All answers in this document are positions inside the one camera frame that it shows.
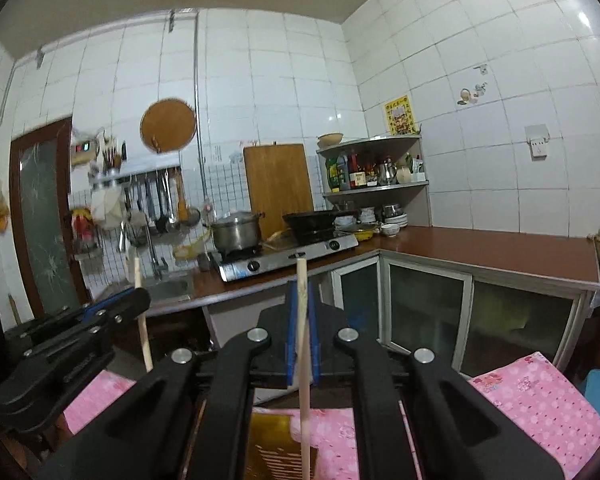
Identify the grey corner shelf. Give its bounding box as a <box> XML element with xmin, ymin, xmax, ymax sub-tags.
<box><xmin>316</xmin><ymin>134</ymin><xmax>434</xmax><ymax>229</ymax></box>

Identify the cutlery holder with knives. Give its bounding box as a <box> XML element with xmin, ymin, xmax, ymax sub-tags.
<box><xmin>101</xmin><ymin>135</ymin><xmax>129</xmax><ymax>174</ymax></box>

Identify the black wok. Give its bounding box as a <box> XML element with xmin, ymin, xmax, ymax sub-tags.
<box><xmin>282</xmin><ymin>208</ymin><xmax>352</xmax><ymax>244</ymax></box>

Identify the steel gas stove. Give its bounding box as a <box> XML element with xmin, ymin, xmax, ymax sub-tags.
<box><xmin>211</xmin><ymin>232</ymin><xmax>360</xmax><ymax>283</ymax></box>

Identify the yellow wall poster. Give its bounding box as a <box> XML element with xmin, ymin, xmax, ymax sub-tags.
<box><xmin>383</xmin><ymin>95</ymin><xmax>415</xmax><ymax>137</ymax></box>

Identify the yellow plastic bowl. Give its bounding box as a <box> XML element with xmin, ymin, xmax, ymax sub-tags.
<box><xmin>172</xmin><ymin>234</ymin><xmax>214</xmax><ymax>261</ymax></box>

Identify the white box with red display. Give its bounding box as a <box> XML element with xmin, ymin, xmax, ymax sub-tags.
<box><xmin>70</xmin><ymin>130</ymin><xmax>106</xmax><ymax>166</ymax></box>

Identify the metal wall pipe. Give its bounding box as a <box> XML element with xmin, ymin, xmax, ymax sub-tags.
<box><xmin>0</xmin><ymin>8</ymin><xmax>210</xmax><ymax>202</ymax></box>

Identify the steel faucet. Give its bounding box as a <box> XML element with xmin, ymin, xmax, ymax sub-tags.
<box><xmin>144</xmin><ymin>230</ymin><xmax>171</xmax><ymax>282</ymax></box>

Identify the amber plastic chopstick holder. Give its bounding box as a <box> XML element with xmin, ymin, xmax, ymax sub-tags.
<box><xmin>244</xmin><ymin>406</ymin><xmax>322</xmax><ymax>480</ymax></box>

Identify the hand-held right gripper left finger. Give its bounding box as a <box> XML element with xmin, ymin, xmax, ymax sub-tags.
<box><xmin>37</xmin><ymin>281</ymin><xmax>299</xmax><ymax>480</ymax></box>

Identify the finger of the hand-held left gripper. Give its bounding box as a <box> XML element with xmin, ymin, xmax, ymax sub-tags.
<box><xmin>20</xmin><ymin>287</ymin><xmax>151</xmax><ymax>361</ymax></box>
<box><xmin>4</xmin><ymin>290</ymin><xmax>137</xmax><ymax>345</ymax></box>

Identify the stack of white dishes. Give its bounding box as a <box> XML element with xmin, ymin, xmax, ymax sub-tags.
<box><xmin>380</xmin><ymin>203</ymin><xmax>410</xmax><ymax>238</ymax></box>

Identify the row of hanging kitchen utensils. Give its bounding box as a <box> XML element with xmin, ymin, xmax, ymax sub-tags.
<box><xmin>122</xmin><ymin>167</ymin><xmax>202</xmax><ymax>237</ymax></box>

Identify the white wall socket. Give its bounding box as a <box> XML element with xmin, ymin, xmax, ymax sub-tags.
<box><xmin>524</xmin><ymin>124</ymin><xmax>552</xmax><ymax>160</ymax></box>

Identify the brown door with frosted glass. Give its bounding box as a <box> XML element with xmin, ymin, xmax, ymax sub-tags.
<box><xmin>9</xmin><ymin>115</ymin><xmax>92</xmax><ymax>322</ymax></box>

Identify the steel sink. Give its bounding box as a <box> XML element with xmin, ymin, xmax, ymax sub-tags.
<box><xmin>92</xmin><ymin>275</ymin><xmax>195</xmax><ymax>313</ymax></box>

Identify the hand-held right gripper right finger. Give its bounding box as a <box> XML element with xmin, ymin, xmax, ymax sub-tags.
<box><xmin>307</xmin><ymin>284</ymin><xmax>566</xmax><ymax>480</ymax></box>

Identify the wall sticker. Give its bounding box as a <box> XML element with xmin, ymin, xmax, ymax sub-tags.
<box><xmin>457</xmin><ymin>63</ymin><xmax>490</xmax><ymax>106</ymax></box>

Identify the rectangular wooden cutting board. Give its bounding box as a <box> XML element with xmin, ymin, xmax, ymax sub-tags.
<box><xmin>243</xmin><ymin>143</ymin><xmax>315</xmax><ymax>241</ymax></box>

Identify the white hanging cloth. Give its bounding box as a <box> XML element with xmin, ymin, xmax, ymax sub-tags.
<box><xmin>91</xmin><ymin>185</ymin><xmax>132</xmax><ymax>231</ymax></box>

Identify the steel pot with lid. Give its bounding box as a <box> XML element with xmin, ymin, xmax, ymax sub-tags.
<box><xmin>209</xmin><ymin>211</ymin><xmax>266</xmax><ymax>257</ymax></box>

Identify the metal wall rack shelf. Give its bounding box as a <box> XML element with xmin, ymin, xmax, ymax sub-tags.
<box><xmin>89</xmin><ymin>162</ymin><xmax>182</xmax><ymax>192</ymax></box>

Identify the round wooden board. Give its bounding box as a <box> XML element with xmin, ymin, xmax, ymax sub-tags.
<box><xmin>140</xmin><ymin>97</ymin><xmax>198</xmax><ymax>154</ymax></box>

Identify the wire basket with red item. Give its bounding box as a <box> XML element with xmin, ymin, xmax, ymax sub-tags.
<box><xmin>70</xmin><ymin>207</ymin><xmax>104</xmax><ymax>262</ymax></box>

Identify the kitchen counter with glass cabinets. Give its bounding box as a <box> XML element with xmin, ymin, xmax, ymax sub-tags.
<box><xmin>142</xmin><ymin>224</ymin><xmax>600</xmax><ymax>377</ymax></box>

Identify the wooden chopstick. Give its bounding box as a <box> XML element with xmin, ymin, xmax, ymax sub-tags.
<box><xmin>296</xmin><ymin>258</ymin><xmax>314</xmax><ymax>480</ymax></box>
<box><xmin>132</xmin><ymin>257</ymin><xmax>154</xmax><ymax>373</ymax></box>

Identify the pink floral tablecloth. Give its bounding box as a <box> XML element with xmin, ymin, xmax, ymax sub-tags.
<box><xmin>62</xmin><ymin>350</ymin><xmax>600</xmax><ymax>480</ymax></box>

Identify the steel kettle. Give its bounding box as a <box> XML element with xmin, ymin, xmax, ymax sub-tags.
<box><xmin>378</xmin><ymin>157</ymin><xmax>399</xmax><ymax>186</ymax></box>

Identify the row of condiment bottles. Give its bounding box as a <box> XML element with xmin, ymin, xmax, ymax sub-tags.
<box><xmin>325</xmin><ymin>151</ymin><xmax>427</xmax><ymax>194</ymax></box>

